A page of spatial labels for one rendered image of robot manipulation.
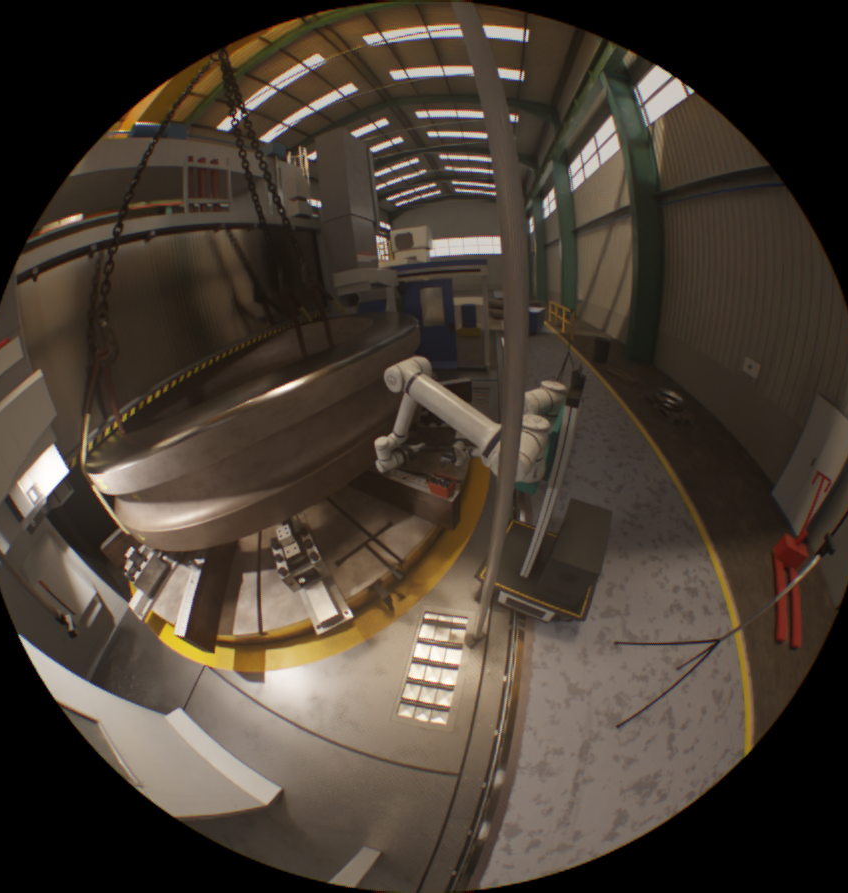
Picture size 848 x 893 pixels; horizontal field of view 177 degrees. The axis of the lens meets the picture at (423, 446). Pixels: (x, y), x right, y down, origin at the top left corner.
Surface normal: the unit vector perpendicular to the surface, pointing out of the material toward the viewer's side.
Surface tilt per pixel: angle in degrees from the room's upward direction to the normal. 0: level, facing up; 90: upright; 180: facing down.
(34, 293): 90
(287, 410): 90
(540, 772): 0
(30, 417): 90
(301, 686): 0
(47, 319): 90
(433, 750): 0
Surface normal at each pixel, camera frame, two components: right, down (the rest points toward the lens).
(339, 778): -0.10, -0.82
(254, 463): 0.58, 0.41
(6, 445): 0.97, 0.05
